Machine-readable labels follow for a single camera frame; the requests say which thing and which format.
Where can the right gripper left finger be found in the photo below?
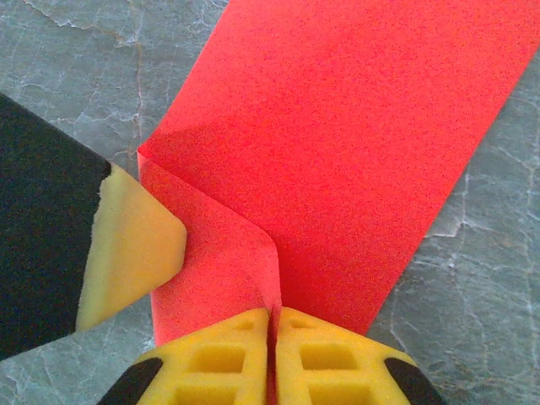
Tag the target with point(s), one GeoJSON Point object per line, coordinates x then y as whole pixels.
{"type": "Point", "coordinates": [219, 371]}

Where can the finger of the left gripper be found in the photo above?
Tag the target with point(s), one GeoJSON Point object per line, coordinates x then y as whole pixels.
{"type": "Point", "coordinates": [50, 236]}

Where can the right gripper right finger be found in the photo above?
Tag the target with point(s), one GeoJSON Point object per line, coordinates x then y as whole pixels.
{"type": "Point", "coordinates": [337, 371]}

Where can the red square paper sheet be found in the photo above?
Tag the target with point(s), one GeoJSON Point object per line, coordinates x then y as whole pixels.
{"type": "Point", "coordinates": [337, 126]}

